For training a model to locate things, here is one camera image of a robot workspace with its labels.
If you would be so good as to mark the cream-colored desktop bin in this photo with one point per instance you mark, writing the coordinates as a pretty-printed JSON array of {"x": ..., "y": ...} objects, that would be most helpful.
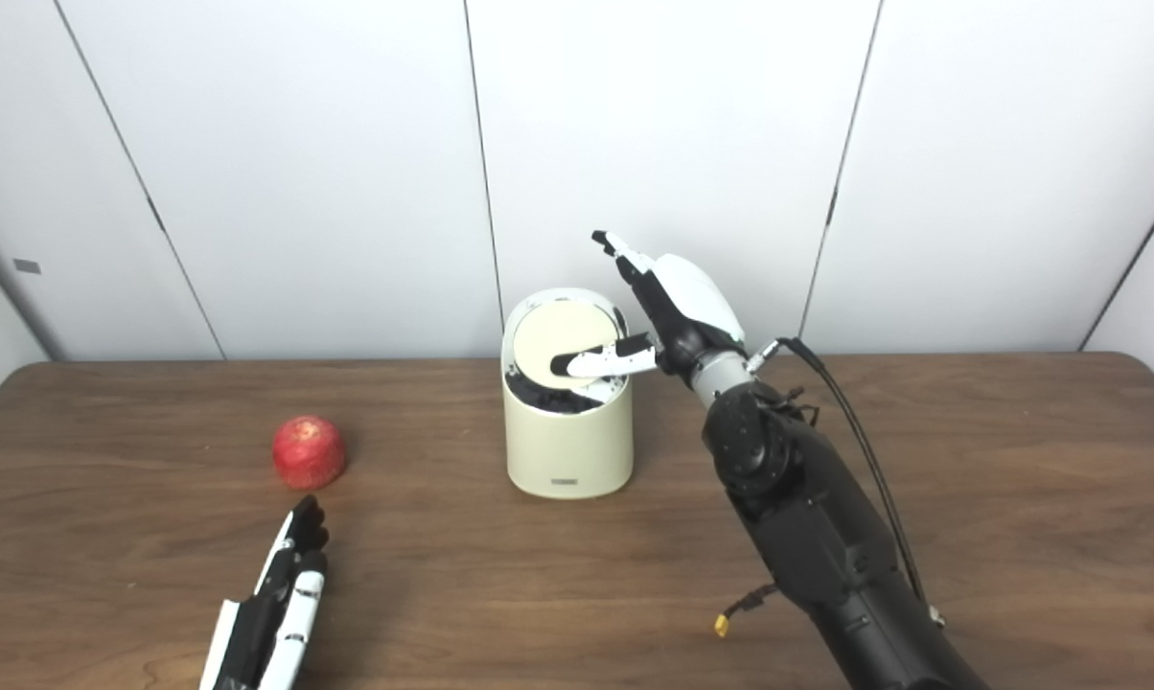
[{"x": 567, "y": 446}]

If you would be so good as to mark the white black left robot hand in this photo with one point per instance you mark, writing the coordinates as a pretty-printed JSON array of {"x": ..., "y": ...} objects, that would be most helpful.
[{"x": 289, "y": 613}]

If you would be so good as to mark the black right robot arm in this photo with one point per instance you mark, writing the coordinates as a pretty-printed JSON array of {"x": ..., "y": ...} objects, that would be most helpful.
[{"x": 807, "y": 517}]

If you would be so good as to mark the small gray wall label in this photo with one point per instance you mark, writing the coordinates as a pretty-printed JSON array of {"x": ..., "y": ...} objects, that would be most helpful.
[{"x": 27, "y": 266}]

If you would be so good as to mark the round cream bin lid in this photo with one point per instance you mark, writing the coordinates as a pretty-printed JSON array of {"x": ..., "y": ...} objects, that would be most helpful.
[{"x": 553, "y": 331}]

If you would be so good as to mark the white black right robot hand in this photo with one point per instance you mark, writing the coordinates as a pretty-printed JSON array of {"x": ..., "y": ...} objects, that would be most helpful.
[{"x": 692, "y": 297}]

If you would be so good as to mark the red apple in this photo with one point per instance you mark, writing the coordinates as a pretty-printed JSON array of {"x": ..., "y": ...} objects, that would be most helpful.
[{"x": 309, "y": 452}]

